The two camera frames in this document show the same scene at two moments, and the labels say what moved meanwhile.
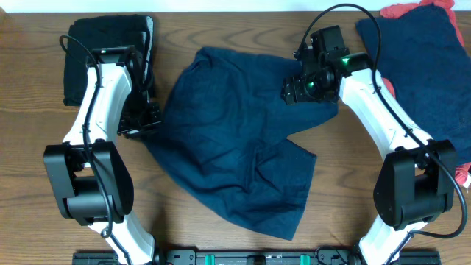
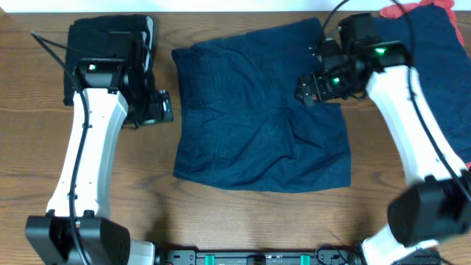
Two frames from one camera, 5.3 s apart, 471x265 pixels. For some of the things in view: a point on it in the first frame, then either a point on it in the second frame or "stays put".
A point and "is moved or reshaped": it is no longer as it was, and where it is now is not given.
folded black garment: [87, 34] stays put
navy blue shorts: [221, 138] is moved or reshaped
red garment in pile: [463, 171] stays put
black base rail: [257, 258] stays put
